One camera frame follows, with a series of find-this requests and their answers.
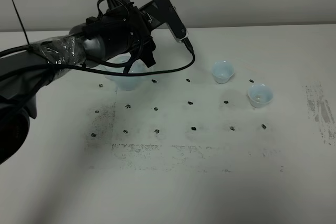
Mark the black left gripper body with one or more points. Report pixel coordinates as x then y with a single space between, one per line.
142 45

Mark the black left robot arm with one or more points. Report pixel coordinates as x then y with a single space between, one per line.
123 28

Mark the pale blue teacup near teapot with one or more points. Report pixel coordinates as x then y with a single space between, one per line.
222 71

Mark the black zip tie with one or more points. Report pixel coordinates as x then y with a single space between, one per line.
22 25

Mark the pale blue teacup far right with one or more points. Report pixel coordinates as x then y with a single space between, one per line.
260 95

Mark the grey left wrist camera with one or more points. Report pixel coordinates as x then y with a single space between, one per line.
159 12

